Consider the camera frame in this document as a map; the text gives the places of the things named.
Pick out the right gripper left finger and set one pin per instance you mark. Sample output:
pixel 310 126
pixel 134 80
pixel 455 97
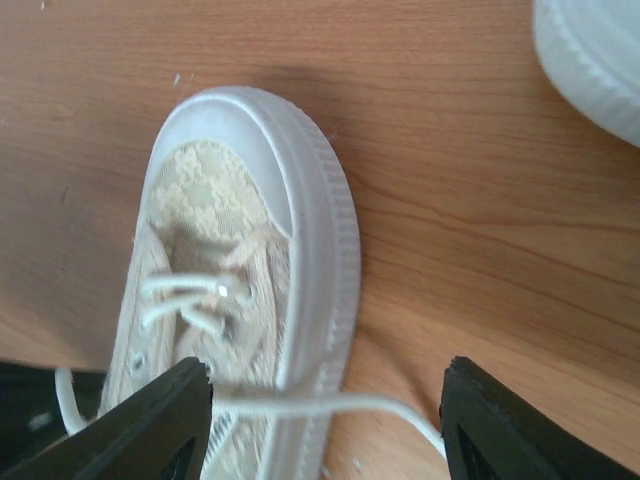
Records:
pixel 160 432

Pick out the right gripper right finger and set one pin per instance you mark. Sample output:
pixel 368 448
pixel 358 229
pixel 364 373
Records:
pixel 490 432

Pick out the white lace sneaker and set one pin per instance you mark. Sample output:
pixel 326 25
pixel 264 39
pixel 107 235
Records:
pixel 247 257
pixel 589 50

